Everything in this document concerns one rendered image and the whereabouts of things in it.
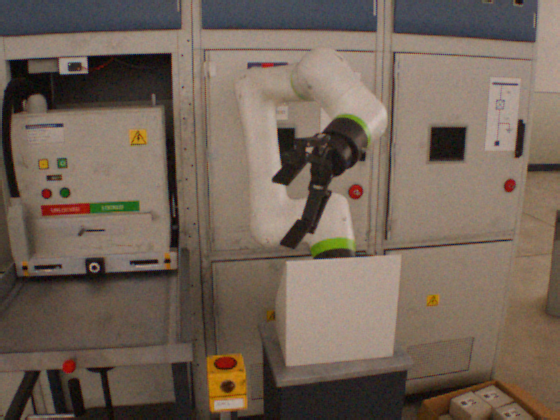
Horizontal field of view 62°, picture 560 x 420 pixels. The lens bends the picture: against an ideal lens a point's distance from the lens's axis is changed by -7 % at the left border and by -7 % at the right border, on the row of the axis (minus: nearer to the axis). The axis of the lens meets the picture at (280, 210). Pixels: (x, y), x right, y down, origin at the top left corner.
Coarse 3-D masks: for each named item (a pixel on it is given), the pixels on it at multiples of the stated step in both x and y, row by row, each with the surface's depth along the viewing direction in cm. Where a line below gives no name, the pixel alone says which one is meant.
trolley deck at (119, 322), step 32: (32, 288) 152; (64, 288) 153; (96, 288) 154; (128, 288) 154; (160, 288) 155; (0, 320) 131; (32, 320) 132; (64, 320) 133; (96, 320) 133; (128, 320) 134; (160, 320) 134; (192, 320) 139; (0, 352) 115; (32, 352) 117; (64, 352) 118; (96, 352) 120; (128, 352) 121; (160, 352) 123; (192, 352) 124
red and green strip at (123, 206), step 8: (48, 208) 153; (56, 208) 154; (64, 208) 154; (72, 208) 155; (80, 208) 155; (88, 208) 156; (96, 208) 156; (104, 208) 157; (112, 208) 157; (120, 208) 158; (128, 208) 158; (136, 208) 159
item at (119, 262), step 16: (64, 256) 158; (80, 256) 159; (96, 256) 159; (112, 256) 160; (128, 256) 161; (144, 256) 162; (176, 256) 164; (48, 272) 158; (64, 272) 159; (80, 272) 160
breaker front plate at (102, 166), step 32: (64, 128) 148; (96, 128) 150; (128, 128) 151; (32, 160) 148; (96, 160) 152; (128, 160) 154; (160, 160) 156; (32, 192) 151; (96, 192) 155; (128, 192) 157; (160, 192) 159; (128, 224) 159; (160, 224) 161
